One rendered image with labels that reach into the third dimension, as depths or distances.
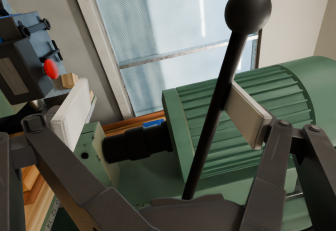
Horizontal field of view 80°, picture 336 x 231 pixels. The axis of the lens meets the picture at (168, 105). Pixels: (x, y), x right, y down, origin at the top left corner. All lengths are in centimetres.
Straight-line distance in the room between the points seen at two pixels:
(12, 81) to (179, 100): 23
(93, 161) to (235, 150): 24
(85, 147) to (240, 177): 28
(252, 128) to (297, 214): 37
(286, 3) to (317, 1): 28
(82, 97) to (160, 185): 29
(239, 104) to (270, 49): 196
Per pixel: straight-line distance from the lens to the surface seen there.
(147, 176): 45
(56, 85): 63
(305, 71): 40
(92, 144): 36
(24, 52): 33
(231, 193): 44
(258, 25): 18
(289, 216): 51
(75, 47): 179
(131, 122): 193
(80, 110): 17
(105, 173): 40
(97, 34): 166
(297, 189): 53
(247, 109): 17
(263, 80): 37
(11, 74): 34
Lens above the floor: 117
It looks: 2 degrees up
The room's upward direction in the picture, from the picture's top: 77 degrees clockwise
